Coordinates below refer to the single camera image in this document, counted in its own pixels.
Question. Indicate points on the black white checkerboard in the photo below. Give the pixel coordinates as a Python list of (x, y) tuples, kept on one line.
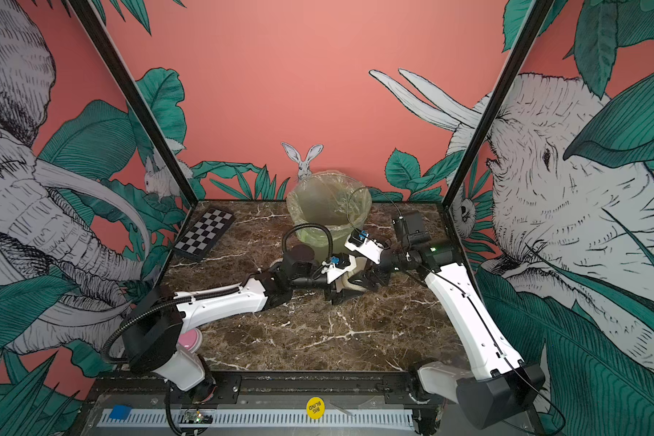
[(203, 235)]

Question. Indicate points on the small green circuit board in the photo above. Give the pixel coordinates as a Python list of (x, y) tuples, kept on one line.
[(197, 418)]

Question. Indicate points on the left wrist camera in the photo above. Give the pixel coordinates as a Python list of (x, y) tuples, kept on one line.
[(338, 265)]

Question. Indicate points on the blue tape piece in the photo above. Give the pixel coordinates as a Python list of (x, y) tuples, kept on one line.
[(120, 413)]

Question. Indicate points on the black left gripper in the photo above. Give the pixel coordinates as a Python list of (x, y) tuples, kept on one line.
[(331, 286)]

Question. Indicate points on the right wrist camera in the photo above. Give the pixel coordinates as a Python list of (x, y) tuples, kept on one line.
[(360, 242)]

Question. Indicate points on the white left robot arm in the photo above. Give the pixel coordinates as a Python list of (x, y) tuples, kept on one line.
[(148, 339)]

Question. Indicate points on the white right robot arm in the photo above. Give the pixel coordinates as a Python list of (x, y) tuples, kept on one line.
[(500, 383)]

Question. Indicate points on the yellow round sticker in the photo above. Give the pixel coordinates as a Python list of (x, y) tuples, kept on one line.
[(315, 408)]

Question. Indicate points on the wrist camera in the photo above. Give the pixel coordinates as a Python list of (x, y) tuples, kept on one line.
[(360, 242), (338, 265)]

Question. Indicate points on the pink round button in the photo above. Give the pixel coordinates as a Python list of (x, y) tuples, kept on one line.
[(191, 340)]

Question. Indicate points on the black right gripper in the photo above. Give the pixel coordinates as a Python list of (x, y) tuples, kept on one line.
[(383, 279)]

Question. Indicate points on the white slotted cable duct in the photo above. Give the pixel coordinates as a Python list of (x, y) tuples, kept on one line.
[(382, 419)]

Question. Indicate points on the white bin with green bag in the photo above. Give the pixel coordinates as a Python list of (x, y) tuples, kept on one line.
[(331, 199)]

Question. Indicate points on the rice jar with beige lid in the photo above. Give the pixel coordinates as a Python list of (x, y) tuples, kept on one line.
[(356, 281)]

